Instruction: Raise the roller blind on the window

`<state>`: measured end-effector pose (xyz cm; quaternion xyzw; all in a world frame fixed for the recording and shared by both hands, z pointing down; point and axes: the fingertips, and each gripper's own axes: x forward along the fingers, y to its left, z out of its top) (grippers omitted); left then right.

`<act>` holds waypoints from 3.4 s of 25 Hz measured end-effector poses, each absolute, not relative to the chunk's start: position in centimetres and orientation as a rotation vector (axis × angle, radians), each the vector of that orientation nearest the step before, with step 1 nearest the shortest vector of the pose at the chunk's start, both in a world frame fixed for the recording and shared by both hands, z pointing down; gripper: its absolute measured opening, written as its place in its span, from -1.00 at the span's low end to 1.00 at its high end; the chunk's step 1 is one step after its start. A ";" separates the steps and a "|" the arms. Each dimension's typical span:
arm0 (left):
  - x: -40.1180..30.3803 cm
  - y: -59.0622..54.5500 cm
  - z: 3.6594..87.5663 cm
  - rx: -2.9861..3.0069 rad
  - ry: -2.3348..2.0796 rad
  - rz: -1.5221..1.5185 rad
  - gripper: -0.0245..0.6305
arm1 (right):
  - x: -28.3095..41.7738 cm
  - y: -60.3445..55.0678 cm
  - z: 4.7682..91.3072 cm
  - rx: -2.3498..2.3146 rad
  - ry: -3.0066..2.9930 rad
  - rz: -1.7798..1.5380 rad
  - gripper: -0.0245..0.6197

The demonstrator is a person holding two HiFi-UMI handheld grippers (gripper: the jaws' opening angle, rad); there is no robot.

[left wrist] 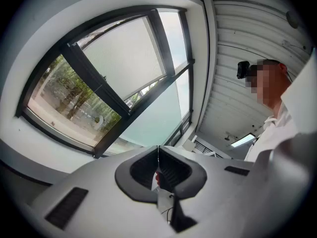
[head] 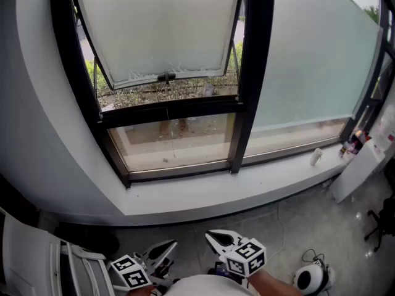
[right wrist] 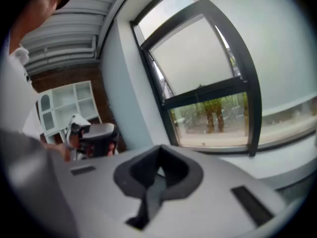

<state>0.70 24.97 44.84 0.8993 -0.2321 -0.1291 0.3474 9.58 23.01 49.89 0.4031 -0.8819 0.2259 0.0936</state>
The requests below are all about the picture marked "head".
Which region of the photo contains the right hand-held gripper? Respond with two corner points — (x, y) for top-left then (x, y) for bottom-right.
(205, 229), (267, 278)

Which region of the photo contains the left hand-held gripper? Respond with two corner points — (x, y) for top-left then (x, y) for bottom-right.
(110, 240), (178, 289)

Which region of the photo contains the person's left forearm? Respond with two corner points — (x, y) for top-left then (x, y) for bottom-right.
(127, 285), (163, 296)

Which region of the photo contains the person's right forearm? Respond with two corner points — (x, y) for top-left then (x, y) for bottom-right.
(246, 268), (305, 296)

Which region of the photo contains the person's white shirt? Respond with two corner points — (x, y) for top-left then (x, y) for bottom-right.
(163, 274), (257, 296)

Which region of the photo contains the white windowsill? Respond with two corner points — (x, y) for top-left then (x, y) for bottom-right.
(123, 143), (352, 217)

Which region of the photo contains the white round device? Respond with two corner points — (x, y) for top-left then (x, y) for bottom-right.
(293, 263), (336, 295)

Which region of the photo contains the clear lower glass pane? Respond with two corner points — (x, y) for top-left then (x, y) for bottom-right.
(107, 112), (237, 172)

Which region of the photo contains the white paper roll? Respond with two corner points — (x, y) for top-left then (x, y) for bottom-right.
(310, 148), (323, 167)

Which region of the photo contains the black office chair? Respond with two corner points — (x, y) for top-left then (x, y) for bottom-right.
(364, 195), (395, 252)

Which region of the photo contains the small colourful clutter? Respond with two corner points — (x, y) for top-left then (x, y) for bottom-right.
(339, 129), (371, 158)

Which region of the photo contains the window with mesh screen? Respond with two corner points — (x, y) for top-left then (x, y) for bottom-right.
(51, 0), (395, 189)

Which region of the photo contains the metal window stay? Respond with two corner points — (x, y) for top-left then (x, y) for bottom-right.
(230, 38), (241, 84)

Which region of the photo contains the translucent white water jug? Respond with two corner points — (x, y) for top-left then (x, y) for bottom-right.
(368, 103), (395, 154)

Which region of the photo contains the large frosted glass pane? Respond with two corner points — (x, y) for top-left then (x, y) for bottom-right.
(243, 0), (383, 158)

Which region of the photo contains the frosted window sash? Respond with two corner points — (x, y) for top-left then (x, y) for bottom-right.
(75, 0), (242, 91)

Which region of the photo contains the thin white floor cable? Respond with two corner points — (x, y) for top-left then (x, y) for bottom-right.
(265, 200), (286, 255)

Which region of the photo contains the black window handle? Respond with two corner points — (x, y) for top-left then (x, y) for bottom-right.
(157, 71), (177, 84)

